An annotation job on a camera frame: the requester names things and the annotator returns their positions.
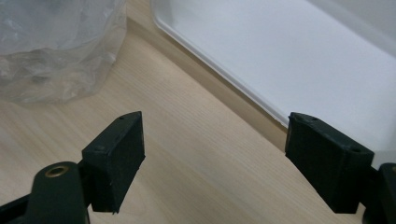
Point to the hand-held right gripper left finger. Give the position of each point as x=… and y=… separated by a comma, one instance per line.
x=113, y=161

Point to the white tray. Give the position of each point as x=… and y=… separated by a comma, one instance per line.
x=295, y=53

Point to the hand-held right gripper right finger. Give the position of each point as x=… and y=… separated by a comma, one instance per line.
x=330, y=168

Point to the clear plastic bag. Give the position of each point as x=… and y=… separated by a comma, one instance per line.
x=53, y=46

